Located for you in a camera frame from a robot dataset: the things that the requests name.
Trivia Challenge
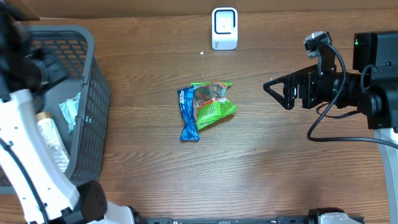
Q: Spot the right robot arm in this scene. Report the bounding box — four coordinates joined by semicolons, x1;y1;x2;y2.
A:
263;31;397;223

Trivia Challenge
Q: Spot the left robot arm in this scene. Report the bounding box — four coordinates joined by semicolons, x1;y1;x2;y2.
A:
1;2;138;223

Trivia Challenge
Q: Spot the mint green white packet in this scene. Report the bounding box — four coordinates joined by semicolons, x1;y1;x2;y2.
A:
59;93;81;133

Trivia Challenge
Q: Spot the white barcode scanner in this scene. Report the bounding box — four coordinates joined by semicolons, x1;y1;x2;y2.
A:
211;7;238;50

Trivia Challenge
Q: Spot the blue snack packet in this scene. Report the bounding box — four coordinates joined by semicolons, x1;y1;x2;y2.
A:
177;86;200;141

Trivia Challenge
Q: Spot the white tube with gold cap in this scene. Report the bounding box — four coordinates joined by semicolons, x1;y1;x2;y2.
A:
36;112;70;172

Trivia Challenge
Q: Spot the green gummy candy bag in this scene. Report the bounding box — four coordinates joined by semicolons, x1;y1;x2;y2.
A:
191;82;237;130

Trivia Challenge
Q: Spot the grey plastic mesh basket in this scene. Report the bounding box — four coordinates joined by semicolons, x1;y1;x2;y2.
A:
1;25;111;186

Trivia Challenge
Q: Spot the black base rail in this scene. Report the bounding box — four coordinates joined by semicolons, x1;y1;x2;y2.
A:
141;215;309;224

